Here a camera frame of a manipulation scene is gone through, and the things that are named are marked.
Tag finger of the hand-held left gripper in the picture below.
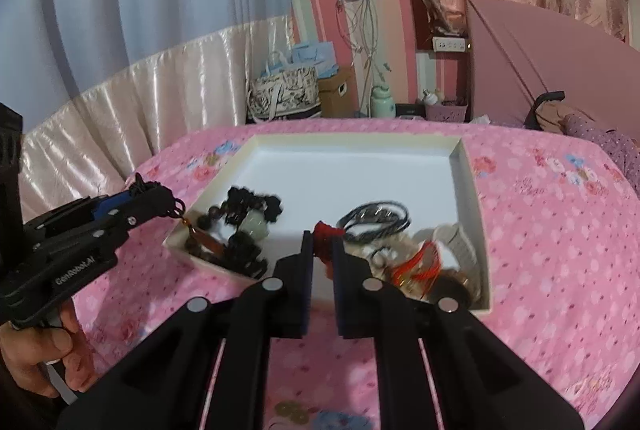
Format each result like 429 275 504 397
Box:
100 200 185 243
90 186 176 219

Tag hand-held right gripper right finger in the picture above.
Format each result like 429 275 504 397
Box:
332 251 586 430

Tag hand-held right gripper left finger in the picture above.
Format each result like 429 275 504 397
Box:
57 230 316 430

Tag red knot charm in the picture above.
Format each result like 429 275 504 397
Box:
314 220 347 282

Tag brown wooden bead bracelet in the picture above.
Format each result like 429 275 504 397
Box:
184 205 271 282

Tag jade heart pendant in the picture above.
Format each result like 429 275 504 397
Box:
238 212 271 239

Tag red string charm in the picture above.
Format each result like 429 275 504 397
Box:
390 241 444 287

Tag black cord necklace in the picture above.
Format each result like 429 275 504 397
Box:
337 200 412 244

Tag black scrunchie with silver bell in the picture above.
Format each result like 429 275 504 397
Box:
220 187 284 227

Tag white shallow cardboard box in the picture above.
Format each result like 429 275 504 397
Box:
164 133 494 315

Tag cream carved bead bracelet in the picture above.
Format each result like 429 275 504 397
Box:
371 225 482 276

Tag person's left hand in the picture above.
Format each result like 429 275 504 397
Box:
0 305 96 399

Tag white satin curtain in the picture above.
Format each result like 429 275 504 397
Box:
20 15 297 222

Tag brass coins charm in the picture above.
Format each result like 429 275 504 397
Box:
273 401 314 426

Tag floral tote bag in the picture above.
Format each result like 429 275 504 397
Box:
247 52 321 124

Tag brown cardboard box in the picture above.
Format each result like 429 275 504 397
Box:
317 67 359 119

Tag pale green bottle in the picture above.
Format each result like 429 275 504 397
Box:
370 85 397 119

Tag pink floral bedsheet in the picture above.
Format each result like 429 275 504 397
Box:
70 117 640 430

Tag purple plastic basket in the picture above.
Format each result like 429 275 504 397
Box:
424 102 470 124

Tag light blue paper bag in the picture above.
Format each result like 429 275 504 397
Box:
290 42 339 79

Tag white power strip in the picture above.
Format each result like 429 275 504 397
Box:
432 36 469 52

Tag tan cloth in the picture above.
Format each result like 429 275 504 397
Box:
537 102 574 134

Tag purple dotted cloth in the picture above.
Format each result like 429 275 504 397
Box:
562 110 640 192

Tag pink headboard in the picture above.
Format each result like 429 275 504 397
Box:
465 0 640 146

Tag white charging cables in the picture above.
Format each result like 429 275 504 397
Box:
332 0 396 116

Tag black handle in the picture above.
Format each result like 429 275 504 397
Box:
522 91 566 129

